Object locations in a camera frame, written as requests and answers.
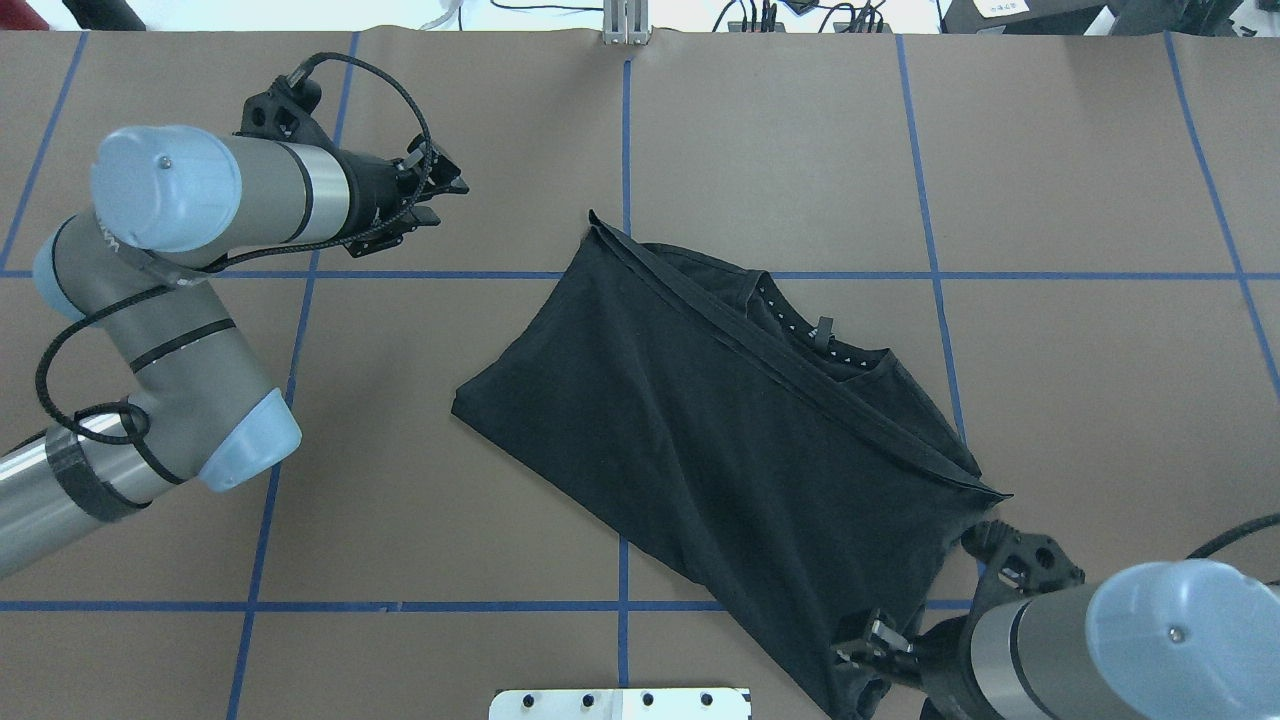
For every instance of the white camera mast base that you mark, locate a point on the white camera mast base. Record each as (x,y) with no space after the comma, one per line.
(623,703)

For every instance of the black graphic t-shirt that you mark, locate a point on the black graphic t-shirt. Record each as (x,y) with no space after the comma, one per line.
(687,404)

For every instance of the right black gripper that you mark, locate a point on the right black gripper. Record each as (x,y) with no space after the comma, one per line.
(942,668)

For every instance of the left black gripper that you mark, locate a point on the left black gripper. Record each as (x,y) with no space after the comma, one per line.
(374,196)

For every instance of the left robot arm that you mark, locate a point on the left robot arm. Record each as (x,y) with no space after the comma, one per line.
(171,207)

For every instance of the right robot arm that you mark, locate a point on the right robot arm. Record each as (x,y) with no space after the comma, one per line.
(1191,639)

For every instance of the aluminium frame post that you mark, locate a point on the aluminium frame post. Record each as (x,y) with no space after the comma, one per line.
(626,22)

